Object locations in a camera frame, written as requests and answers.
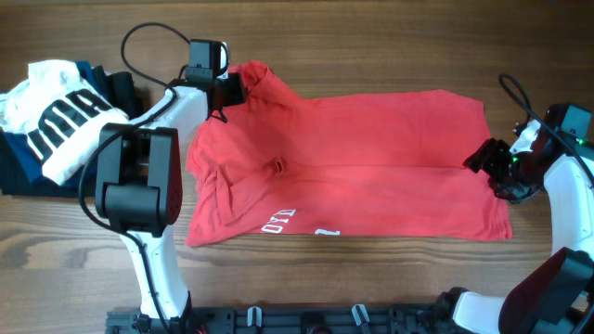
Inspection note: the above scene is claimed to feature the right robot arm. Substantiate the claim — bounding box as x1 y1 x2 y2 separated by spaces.
433 138 593 333

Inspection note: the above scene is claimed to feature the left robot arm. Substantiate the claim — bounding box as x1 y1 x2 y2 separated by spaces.
96 73 245 333

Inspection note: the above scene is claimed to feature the red t-shirt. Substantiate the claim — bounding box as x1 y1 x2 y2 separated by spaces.
186 61 512 247

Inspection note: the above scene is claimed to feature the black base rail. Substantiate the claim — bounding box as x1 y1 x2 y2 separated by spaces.
104 303 465 334

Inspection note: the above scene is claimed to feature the black folded garment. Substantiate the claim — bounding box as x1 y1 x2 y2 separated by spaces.
1 71 145 198

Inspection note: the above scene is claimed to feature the left black cable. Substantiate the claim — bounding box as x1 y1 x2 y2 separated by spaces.
77 21 224 334

